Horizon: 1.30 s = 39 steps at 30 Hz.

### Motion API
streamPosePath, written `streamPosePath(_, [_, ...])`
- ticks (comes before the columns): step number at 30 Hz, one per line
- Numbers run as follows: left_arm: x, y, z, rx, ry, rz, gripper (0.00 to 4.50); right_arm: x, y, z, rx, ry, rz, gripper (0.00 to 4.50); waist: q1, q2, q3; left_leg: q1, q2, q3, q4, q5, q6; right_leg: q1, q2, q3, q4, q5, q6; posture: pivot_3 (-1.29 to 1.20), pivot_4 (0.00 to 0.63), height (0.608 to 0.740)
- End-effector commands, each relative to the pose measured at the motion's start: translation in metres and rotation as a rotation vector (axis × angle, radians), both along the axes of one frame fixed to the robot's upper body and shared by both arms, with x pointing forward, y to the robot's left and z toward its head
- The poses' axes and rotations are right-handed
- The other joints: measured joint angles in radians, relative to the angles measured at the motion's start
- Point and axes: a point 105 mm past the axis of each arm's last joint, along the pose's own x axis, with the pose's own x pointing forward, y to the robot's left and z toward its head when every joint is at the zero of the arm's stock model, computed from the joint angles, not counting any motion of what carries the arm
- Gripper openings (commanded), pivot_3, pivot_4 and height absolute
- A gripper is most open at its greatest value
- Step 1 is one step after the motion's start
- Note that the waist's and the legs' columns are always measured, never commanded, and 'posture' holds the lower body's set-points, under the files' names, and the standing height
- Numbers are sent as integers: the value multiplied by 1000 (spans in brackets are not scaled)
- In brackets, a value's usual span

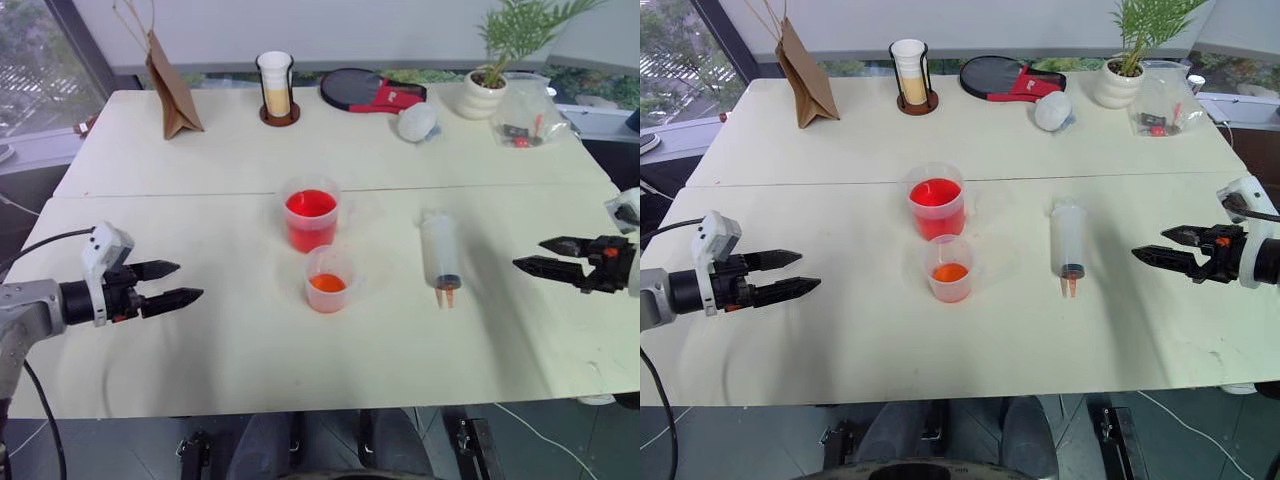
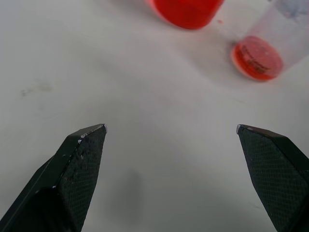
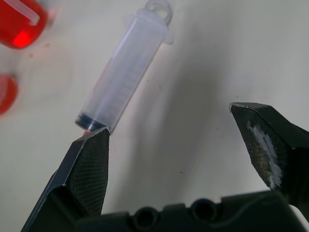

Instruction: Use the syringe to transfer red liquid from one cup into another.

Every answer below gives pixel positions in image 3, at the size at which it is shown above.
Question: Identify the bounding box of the beaker of red liquid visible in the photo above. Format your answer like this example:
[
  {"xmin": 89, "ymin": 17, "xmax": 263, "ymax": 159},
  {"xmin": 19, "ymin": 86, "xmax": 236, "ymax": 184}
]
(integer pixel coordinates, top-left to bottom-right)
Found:
[{"xmin": 0, "ymin": 0, "xmax": 48, "ymax": 50}]

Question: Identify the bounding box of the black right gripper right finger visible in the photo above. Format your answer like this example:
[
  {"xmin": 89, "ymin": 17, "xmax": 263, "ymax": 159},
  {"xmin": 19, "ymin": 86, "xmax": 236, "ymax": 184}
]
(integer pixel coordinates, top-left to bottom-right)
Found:
[{"xmin": 228, "ymin": 102, "xmax": 309, "ymax": 213}]

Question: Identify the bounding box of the red round container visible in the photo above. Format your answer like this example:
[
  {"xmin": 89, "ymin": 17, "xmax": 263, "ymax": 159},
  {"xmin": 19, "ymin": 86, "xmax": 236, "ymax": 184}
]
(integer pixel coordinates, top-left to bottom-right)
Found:
[{"xmin": 0, "ymin": 74, "xmax": 19, "ymax": 116}]

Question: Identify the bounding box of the clear plastic syringe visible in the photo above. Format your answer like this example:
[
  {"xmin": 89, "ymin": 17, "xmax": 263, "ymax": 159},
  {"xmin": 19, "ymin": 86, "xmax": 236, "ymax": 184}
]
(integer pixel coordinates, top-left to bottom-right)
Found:
[{"xmin": 75, "ymin": 0, "xmax": 175, "ymax": 132}]

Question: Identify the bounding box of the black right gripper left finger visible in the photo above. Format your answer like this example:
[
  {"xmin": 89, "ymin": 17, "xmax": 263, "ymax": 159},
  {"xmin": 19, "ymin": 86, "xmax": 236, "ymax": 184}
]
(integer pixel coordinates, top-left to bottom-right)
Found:
[{"xmin": 20, "ymin": 126, "xmax": 112, "ymax": 232}]

